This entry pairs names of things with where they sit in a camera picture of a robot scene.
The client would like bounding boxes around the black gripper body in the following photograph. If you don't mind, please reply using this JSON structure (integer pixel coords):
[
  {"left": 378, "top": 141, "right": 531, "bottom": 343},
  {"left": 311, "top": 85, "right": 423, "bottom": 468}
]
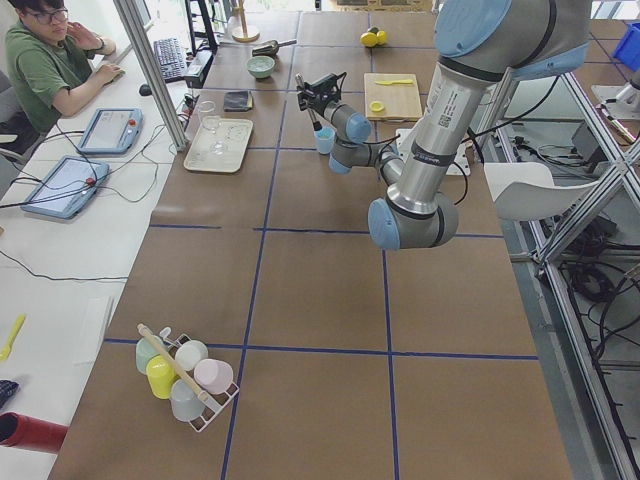
[{"left": 295, "top": 73, "right": 345, "bottom": 112}]

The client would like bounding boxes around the steel muddler black cap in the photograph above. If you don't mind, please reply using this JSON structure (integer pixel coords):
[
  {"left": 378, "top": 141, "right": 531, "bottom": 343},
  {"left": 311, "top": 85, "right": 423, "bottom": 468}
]
[{"left": 295, "top": 73, "right": 322, "bottom": 132}]

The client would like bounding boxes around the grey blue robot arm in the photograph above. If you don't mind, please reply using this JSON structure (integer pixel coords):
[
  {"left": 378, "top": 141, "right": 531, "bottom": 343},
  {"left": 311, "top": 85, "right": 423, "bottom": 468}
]
[{"left": 297, "top": 0, "right": 591, "bottom": 250}]

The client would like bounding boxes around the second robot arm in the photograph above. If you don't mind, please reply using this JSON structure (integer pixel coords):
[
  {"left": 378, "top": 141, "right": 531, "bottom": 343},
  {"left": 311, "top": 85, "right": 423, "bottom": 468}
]
[{"left": 591, "top": 70, "right": 640, "bottom": 113}]

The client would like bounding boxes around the light blue cup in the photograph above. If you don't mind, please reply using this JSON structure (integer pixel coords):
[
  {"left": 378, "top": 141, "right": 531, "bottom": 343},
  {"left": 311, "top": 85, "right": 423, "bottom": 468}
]
[{"left": 314, "top": 126, "right": 335, "bottom": 155}]

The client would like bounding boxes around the yellow lemon slice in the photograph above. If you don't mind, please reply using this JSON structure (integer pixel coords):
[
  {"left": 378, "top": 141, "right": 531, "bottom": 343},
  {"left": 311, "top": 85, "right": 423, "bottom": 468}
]
[{"left": 369, "top": 101, "right": 385, "bottom": 112}]

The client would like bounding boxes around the wooden cup tree stand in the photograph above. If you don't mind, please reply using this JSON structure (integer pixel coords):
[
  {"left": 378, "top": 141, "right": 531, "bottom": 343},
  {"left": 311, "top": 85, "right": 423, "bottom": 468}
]
[{"left": 231, "top": 0, "right": 260, "bottom": 43}]

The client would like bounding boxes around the white cup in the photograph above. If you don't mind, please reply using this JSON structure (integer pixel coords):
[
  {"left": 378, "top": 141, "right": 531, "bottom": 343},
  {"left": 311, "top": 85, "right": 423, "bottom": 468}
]
[{"left": 175, "top": 340, "right": 208, "bottom": 372}]

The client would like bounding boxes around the pink cup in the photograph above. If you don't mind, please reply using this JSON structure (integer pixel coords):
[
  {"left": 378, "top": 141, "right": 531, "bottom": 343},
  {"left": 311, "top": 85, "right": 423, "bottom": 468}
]
[{"left": 193, "top": 358, "right": 234, "bottom": 394}]

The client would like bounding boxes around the mint green cup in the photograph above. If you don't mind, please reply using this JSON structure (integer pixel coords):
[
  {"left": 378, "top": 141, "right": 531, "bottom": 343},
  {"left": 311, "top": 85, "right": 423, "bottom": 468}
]
[{"left": 135, "top": 337, "right": 158, "bottom": 375}]

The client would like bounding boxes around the yellow cup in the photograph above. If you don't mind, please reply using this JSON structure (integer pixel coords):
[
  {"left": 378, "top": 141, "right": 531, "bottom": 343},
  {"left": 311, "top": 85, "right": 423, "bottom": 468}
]
[{"left": 145, "top": 355, "right": 178, "bottom": 400}]

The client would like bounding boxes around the grey cup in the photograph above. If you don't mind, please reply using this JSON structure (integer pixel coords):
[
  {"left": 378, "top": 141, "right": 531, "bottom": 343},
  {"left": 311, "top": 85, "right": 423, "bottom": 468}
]
[{"left": 170, "top": 379, "right": 205, "bottom": 422}]

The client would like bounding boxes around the green bowl of ice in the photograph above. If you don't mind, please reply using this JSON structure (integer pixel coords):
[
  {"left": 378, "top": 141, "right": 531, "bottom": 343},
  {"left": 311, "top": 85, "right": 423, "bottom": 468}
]
[{"left": 246, "top": 55, "right": 276, "bottom": 79}]

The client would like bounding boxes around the metal ice scoop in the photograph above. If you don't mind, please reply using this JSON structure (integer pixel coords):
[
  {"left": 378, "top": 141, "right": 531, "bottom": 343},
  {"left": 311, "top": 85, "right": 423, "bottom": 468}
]
[{"left": 251, "top": 39, "right": 297, "bottom": 57}]

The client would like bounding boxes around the yellow plastic knife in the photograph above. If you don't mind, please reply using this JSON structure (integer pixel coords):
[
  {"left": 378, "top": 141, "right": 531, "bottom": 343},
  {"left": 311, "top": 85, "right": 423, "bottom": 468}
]
[{"left": 374, "top": 78, "right": 414, "bottom": 86}]

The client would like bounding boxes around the wooden cutting board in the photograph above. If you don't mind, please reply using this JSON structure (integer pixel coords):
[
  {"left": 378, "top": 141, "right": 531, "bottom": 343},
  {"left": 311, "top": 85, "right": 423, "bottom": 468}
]
[{"left": 364, "top": 73, "right": 423, "bottom": 121}]

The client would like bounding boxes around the grey folded cloth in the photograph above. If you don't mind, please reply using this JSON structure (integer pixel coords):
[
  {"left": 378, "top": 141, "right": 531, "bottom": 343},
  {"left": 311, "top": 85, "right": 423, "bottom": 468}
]
[{"left": 223, "top": 90, "right": 253, "bottom": 112}]

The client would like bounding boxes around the clear wine glass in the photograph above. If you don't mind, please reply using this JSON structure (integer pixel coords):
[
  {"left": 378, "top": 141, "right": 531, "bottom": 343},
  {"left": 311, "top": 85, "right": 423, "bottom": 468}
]
[{"left": 196, "top": 100, "right": 225, "bottom": 155}]

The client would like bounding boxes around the cream bear tray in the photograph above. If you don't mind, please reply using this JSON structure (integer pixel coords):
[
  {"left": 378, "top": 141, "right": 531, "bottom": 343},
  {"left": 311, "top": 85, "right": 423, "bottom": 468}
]
[{"left": 183, "top": 119, "right": 253, "bottom": 174}]

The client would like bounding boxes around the black keyboard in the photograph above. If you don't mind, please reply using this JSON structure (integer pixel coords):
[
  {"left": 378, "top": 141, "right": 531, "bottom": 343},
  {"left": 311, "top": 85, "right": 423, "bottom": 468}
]
[{"left": 153, "top": 37, "right": 187, "bottom": 83}]

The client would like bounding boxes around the black computer mouse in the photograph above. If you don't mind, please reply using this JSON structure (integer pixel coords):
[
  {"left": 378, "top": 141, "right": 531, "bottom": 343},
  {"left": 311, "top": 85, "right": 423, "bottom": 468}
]
[{"left": 139, "top": 84, "right": 152, "bottom": 97}]

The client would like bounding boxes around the upper teach pendant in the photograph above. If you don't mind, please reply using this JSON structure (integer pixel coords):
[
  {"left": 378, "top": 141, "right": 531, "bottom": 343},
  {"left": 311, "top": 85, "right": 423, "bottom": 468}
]
[{"left": 76, "top": 108, "right": 144, "bottom": 156}]

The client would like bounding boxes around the teach pendant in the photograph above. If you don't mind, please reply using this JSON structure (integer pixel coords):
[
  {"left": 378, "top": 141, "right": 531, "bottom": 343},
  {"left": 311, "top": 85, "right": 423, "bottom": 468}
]
[
  {"left": 20, "top": 156, "right": 110, "bottom": 220},
  {"left": 76, "top": 108, "right": 144, "bottom": 156}
]

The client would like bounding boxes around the lower teach pendant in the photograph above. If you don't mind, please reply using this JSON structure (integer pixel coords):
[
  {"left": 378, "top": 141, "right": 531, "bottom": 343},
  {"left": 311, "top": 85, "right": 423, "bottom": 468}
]
[{"left": 20, "top": 156, "right": 110, "bottom": 220}]

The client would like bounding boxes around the person in green shirt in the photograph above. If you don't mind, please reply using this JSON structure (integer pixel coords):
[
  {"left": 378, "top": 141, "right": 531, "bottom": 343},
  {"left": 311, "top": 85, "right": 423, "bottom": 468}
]
[{"left": 5, "top": 1, "right": 124, "bottom": 134}]

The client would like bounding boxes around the blue plastic bin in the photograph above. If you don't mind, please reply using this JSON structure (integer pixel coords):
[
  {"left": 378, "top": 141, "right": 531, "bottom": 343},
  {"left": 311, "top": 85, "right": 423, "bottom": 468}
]
[{"left": 613, "top": 22, "right": 640, "bottom": 72}]

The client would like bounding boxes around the yellow spatula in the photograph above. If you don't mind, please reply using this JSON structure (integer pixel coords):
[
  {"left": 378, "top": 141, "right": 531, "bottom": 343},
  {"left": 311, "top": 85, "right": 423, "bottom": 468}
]
[{"left": 0, "top": 314, "right": 26, "bottom": 362}]

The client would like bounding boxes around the red cylinder bottle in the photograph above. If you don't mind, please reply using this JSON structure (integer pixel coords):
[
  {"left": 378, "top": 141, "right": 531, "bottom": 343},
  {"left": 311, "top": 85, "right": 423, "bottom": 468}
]
[{"left": 1, "top": 412, "right": 68, "bottom": 454}]

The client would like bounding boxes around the aluminium frame post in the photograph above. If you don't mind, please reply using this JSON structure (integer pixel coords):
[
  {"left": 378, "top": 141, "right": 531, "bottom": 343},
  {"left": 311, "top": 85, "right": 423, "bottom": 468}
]
[{"left": 114, "top": 0, "right": 188, "bottom": 152}]

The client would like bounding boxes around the wooden rack handle rod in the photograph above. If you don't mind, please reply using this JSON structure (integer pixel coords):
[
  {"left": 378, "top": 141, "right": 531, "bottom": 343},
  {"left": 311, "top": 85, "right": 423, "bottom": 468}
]
[{"left": 137, "top": 323, "right": 210, "bottom": 403}]

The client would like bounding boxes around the white wire cup rack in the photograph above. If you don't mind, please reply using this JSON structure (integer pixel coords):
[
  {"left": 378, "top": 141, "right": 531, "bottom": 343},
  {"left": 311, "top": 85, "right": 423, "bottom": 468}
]
[{"left": 160, "top": 327, "right": 239, "bottom": 432}]

